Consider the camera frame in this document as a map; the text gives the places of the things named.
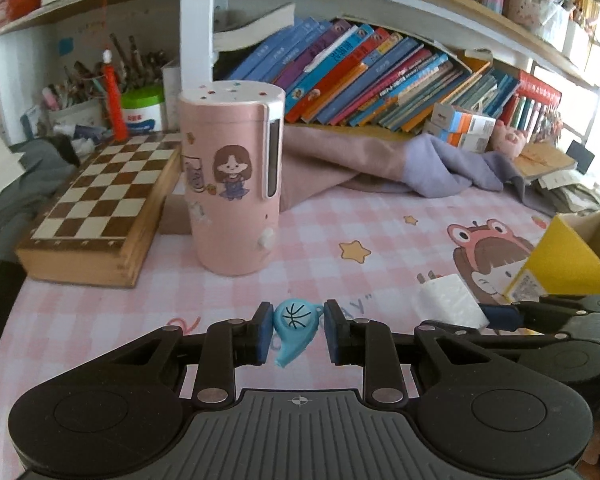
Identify brown kraft notebook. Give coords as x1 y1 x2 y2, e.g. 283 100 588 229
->
512 142 578 183

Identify dark grey cloth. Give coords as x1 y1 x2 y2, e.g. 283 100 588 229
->
0 137 81 261

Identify pink printed tablecloth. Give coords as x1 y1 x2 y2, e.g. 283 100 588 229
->
0 180 600 480

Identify white storage box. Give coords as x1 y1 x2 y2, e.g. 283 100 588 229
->
562 20 591 66

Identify red pen with white cap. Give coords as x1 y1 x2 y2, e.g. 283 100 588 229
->
102 50 129 141

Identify light blue whistle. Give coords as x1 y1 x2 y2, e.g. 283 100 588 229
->
272 299 326 367

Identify small black stand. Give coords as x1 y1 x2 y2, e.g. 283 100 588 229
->
565 140 596 176

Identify pink pig toy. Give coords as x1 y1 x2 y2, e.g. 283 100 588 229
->
491 121 527 156

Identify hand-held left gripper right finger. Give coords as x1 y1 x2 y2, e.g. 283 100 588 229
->
324 300 506 406

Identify thick white paged book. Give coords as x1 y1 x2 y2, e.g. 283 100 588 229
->
214 2 297 53

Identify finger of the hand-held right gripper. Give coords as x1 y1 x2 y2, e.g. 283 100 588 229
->
480 304 576 333
511 294 600 316

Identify yellow cardboard box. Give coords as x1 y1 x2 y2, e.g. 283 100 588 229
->
502 209 600 306

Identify mauve lavender cloth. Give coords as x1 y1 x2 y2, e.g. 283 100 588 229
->
160 125 526 236

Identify row of blue spined books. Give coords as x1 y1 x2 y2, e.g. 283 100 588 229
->
215 15 521 133

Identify white wooden bookshelf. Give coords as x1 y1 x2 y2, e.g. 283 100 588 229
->
180 0 600 136

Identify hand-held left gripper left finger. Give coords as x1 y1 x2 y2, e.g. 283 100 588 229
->
95 301 275 408

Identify white cubby shelf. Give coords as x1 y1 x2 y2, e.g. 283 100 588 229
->
0 0 183 146

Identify pink cylinder container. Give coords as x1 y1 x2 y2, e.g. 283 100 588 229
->
176 80 286 277

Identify pen holder with pens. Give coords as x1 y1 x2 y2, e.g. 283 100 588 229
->
42 32 178 136

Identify white jar with green lid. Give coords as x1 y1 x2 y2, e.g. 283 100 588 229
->
121 86 166 133

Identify white charger plug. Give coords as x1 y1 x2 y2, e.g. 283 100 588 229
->
412 271 488 331

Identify pink patterned pen box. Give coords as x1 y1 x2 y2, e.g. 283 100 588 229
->
507 0 573 43

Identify wooden chess board box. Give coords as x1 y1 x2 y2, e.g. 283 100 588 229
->
16 131 183 288

